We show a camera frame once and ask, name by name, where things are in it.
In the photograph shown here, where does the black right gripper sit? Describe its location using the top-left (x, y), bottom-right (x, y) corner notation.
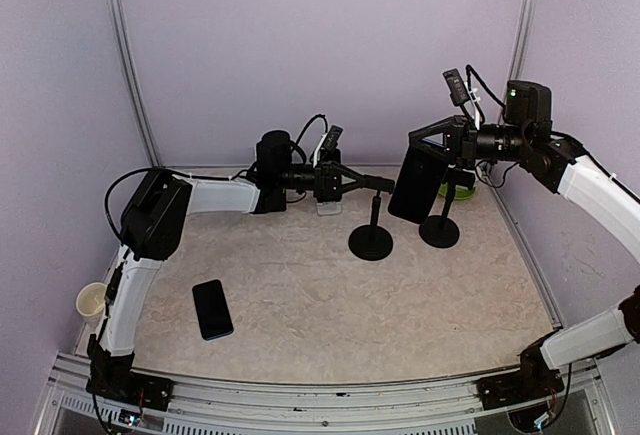
top-left (411, 113), bottom-right (532, 168)

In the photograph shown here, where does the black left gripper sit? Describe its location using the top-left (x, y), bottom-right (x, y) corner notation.
top-left (278, 160), bottom-right (367, 198)

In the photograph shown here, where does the black phone blue edge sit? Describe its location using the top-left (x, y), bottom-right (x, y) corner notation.
top-left (388, 146), bottom-right (448, 224)
top-left (192, 279), bottom-right (234, 341)

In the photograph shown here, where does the white folding phone stand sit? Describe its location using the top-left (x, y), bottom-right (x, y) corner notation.
top-left (316, 202), bottom-right (342, 216)

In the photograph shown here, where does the black round-base stand front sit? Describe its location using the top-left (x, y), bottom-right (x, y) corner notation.
top-left (348, 192), bottom-right (393, 261)

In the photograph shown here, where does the black round-base stand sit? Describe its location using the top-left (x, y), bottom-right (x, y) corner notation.
top-left (419, 169), bottom-right (475, 249)
top-left (348, 192), bottom-right (393, 261)

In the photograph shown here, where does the black folding phone stand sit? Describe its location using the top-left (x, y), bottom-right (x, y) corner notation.
top-left (254, 188), bottom-right (287, 214)

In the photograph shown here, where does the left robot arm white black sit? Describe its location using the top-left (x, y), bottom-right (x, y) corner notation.
top-left (88, 125), bottom-right (395, 400)

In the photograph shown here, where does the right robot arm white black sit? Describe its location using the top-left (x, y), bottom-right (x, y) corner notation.
top-left (408, 80), bottom-right (639, 399)

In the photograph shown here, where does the black round-base stand rear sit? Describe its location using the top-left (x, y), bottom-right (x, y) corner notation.
top-left (419, 169), bottom-right (475, 249)

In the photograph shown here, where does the green bowl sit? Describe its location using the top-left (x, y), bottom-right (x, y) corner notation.
top-left (438, 184), bottom-right (476, 201)

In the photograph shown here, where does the cream ceramic mug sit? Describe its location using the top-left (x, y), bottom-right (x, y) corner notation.
top-left (75, 282), bottom-right (107, 323)

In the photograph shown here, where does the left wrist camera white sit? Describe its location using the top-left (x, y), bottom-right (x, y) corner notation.
top-left (310, 125), bottom-right (343, 166)

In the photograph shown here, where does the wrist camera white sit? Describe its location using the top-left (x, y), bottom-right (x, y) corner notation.
top-left (442, 68), bottom-right (485, 129)
top-left (310, 125), bottom-right (343, 166)

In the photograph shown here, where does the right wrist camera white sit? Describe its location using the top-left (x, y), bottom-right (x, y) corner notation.
top-left (442, 68), bottom-right (485, 129)

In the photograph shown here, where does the right aluminium corner post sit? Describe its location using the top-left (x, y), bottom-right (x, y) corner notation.
top-left (508, 0), bottom-right (537, 79)

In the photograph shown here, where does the aluminium corner post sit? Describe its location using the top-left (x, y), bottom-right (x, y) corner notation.
top-left (107, 0), bottom-right (162, 166)
top-left (508, 0), bottom-right (537, 79)

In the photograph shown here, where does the aluminium front rail frame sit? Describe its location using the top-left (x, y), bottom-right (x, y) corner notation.
top-left (30, 354), bottom-right (619, 434)

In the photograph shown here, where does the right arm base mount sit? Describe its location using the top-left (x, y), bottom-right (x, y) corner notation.
top-left (476, 345), bottom-right (565, 410)

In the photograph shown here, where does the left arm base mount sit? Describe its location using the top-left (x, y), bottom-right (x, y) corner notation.
top-left (86, 344), bottom-right (174, 412)

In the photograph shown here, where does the left aluminium corner post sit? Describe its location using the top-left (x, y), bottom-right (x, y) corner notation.
top-left (107, 0), bottom-right (162, 166)

